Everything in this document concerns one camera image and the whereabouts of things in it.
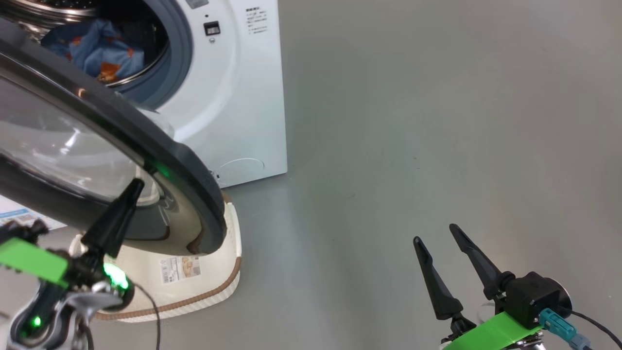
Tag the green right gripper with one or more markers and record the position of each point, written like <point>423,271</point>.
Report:
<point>491,335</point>

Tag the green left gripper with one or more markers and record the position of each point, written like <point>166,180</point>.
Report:
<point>34,260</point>

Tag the washing machine door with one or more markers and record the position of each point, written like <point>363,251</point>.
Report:
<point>194,184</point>

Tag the white front-load washing machine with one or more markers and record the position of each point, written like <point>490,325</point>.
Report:
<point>243,97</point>

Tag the black door lock socket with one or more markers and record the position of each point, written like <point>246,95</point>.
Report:
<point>212,28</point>

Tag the stainless steel washing machine drum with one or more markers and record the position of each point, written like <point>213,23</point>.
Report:
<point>29,12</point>

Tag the white barcode sticker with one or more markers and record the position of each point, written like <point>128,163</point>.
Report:
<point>180,270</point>

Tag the blue energy label sticker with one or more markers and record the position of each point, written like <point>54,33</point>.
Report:
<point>19,216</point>

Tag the white perforated basket brown rim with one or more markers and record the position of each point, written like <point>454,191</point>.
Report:
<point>204,291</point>

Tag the round drain filter cover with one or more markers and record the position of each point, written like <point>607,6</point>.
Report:
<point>243,172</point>

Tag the grey caution sticker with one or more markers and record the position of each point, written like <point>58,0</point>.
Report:
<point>197,3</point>

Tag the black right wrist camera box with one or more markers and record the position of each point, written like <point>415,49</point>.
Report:
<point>534,294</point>

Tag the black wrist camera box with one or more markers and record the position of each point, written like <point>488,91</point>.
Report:
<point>24,231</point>
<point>534,294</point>

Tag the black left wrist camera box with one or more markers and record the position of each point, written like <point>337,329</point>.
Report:
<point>24,231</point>

